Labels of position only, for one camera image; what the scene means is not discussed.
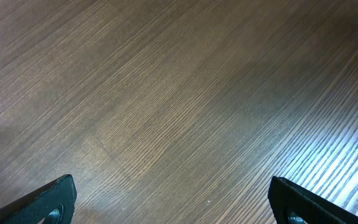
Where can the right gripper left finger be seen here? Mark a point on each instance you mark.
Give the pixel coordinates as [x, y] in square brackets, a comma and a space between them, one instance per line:
[51, 203]

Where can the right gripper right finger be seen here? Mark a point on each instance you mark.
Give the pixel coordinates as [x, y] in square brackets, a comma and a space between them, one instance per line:
[292, 203]

